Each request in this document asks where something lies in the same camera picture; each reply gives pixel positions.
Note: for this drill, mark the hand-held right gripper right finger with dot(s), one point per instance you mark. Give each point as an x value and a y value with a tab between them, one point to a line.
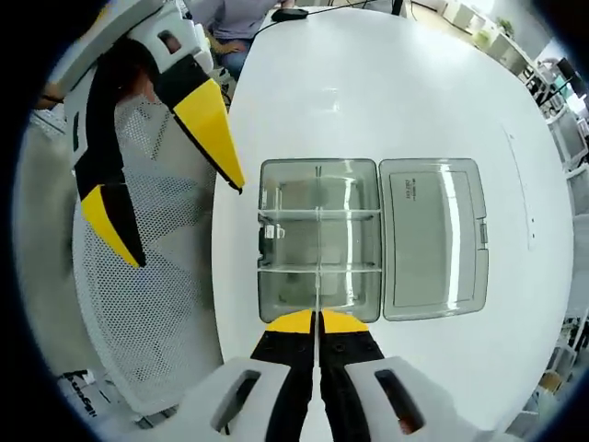
349	377

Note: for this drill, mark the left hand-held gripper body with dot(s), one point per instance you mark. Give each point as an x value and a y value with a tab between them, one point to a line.
92	41

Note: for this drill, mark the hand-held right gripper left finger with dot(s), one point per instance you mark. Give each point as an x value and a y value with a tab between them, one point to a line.
285	368

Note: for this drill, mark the clear plastic compartment box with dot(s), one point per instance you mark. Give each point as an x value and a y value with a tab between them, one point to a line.
432	239

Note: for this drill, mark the black computer mouse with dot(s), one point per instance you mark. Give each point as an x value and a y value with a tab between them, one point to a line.
290	15

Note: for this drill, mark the grey mesh office chair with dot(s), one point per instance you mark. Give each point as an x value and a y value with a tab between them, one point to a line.
152	299

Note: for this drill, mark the green potted plant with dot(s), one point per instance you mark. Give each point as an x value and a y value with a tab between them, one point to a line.
504	25

